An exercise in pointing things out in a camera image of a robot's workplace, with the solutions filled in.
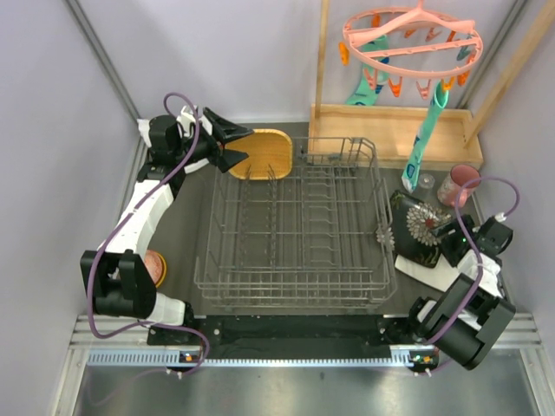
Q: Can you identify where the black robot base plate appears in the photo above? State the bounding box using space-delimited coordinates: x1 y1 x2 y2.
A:
146 314 417 361

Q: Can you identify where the teal patterned sock front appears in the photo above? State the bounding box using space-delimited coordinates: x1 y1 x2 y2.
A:
402 81 449 193

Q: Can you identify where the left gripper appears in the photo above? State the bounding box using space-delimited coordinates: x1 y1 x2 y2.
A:
173 107 253 172

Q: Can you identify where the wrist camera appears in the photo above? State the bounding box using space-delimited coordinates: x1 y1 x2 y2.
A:
176 105 205 138
475 217 513 258

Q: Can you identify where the red patterned bowl yellow rim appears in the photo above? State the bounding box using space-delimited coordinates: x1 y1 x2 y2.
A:
144 250 167 288

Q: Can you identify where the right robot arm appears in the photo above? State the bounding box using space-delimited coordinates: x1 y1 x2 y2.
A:
404 217 516 370

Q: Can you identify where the pink ceramic mug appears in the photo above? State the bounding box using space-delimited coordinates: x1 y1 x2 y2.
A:
437 164 480 208

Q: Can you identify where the clear glass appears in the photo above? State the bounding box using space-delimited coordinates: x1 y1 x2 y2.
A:
417 172 435 192

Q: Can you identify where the purple cable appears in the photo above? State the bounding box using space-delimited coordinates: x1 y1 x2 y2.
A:
415 175 521 377
86 92 212 380

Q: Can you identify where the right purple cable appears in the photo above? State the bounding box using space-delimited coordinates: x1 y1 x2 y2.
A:
415 175 521 377

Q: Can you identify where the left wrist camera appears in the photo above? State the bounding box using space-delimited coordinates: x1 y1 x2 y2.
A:
176 105 205 138

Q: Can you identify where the black floral square plate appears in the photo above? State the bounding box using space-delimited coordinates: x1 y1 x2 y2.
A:
375 190 454 269

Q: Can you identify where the pink round clothes hanger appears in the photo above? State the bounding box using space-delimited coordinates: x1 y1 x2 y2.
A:
339 1 484 100

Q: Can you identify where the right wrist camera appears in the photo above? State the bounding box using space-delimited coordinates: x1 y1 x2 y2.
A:
475 217 513 258

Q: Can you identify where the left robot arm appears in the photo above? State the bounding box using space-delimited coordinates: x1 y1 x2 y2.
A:
80 107 253 344

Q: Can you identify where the wooden tray frame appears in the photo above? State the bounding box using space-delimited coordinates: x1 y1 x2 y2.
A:
309 1 554 170

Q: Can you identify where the white square plate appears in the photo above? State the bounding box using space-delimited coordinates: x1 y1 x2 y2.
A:
395 255 459 292

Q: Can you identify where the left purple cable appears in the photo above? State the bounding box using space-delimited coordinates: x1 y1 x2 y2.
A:
86 92 212 380

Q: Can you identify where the teal patterned sock back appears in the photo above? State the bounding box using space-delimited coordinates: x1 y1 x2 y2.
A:
344 34 391 107

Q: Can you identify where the teal patterned sock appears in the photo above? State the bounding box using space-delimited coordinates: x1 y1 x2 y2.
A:
402 81 449 193
344 34 391 107

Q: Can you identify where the white printed cloth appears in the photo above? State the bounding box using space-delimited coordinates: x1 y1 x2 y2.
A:
137 119 152 147

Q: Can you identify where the yellow woven-pattern plate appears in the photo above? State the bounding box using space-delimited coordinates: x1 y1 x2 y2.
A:
227 129 293 180

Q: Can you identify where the grey wire dish rack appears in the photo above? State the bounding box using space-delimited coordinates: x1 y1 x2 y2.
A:
194 137 396 310

